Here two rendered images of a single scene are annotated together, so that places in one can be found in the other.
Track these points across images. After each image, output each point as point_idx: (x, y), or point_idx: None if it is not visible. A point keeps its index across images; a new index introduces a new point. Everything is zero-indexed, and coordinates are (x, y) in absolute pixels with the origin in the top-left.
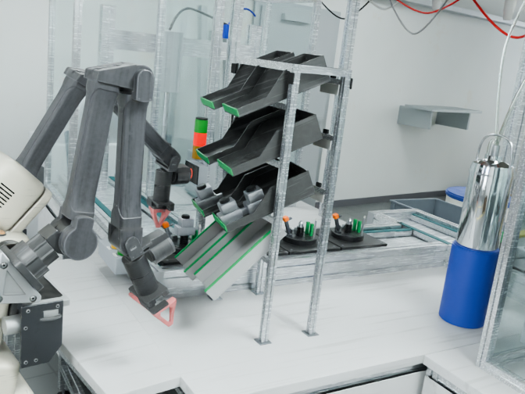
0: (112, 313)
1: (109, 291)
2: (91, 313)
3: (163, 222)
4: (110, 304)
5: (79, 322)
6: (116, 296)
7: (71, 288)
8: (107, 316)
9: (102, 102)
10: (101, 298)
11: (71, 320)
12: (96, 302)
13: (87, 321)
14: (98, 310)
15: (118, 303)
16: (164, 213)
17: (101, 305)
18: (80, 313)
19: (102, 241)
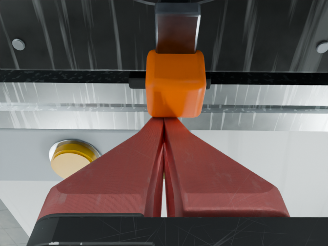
0: (320, 159)
1: (211, 138)
2: (299, 188)
3: (163, 109)
4: (278, 153)
5: (318, 208)
6: (244, 134)
7: (163, 191)
8: (327, 170)
9: None
10: (238, 159)
11: (305, 214)
12: (252, 171)
13: (325, 198)
14: (294, 176)
15: (283, 140)
16: (155, 180)
17: (272, 167)
18: (287, 201)
19: (12, 179)
